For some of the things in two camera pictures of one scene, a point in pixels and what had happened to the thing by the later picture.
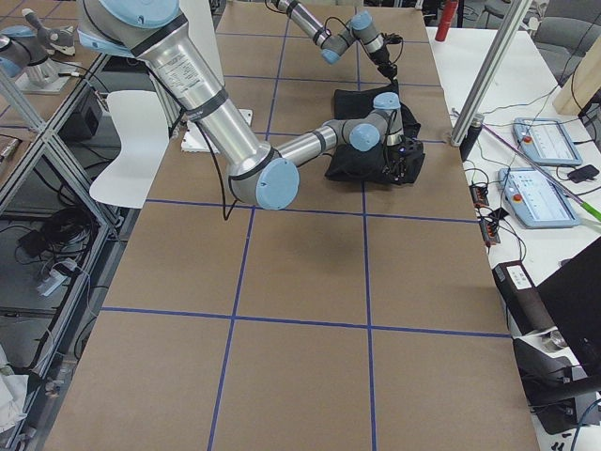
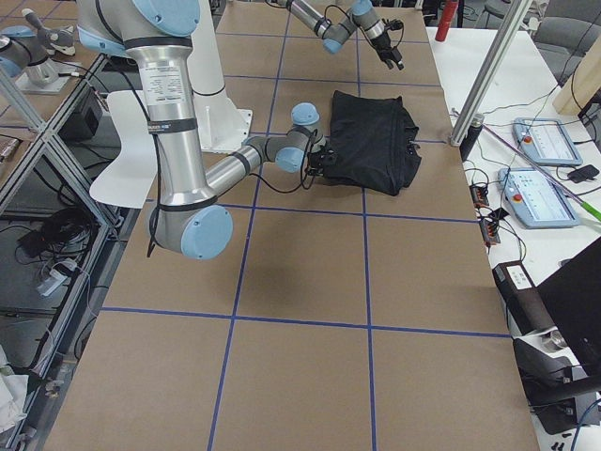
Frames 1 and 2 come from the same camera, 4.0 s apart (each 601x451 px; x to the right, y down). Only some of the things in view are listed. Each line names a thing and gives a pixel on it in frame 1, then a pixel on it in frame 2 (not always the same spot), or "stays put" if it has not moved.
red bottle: (449, 13) stays put
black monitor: (573, 298) stays put
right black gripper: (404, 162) -> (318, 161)
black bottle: (471, 135) stays put
